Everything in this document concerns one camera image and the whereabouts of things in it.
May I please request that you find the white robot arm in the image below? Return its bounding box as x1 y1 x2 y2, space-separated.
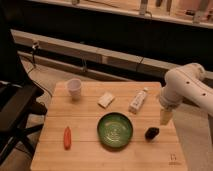
159 63 213 125

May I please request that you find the small black eraser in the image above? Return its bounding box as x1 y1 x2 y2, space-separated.
145 127 160 140

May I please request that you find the white tube bottle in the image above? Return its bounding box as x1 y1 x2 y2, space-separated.
128 87 148 114

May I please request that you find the green ceramic bowl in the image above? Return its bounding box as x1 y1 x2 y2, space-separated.
97 112 133 148

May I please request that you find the beige sponge block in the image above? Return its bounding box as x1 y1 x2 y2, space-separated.
98 92 115 108

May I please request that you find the white paper cup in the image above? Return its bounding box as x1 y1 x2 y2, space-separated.
67 78 82 100

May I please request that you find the orange carrot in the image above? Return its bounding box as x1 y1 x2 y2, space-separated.
64 127 71 150

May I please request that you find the black office chair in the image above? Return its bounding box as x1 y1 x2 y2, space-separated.
0 11 47 165

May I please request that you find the black cable on floor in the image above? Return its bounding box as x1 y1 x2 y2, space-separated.
19 41 54 98

